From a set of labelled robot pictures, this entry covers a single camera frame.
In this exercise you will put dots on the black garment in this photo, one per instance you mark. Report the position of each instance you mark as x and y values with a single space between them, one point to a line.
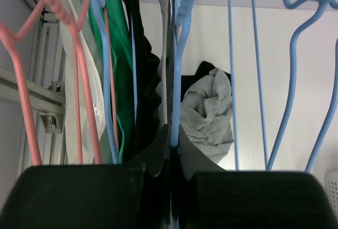
147 79

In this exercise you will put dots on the clear plastic basket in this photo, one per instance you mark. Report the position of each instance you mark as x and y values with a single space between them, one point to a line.
331 184

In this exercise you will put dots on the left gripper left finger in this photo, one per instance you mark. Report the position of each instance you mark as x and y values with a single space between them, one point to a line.
132 195

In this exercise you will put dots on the blue wire hanger with green garment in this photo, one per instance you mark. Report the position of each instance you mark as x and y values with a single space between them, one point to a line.
98 18

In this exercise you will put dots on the large white garment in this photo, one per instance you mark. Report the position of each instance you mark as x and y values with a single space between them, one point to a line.
95 72

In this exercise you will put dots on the pink wire hanger outer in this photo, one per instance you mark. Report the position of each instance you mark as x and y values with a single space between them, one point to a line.
8 38

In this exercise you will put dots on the green garment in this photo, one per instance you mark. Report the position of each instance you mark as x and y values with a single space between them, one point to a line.
121 49

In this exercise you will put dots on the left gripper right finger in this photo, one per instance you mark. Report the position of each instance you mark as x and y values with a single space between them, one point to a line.
211 197

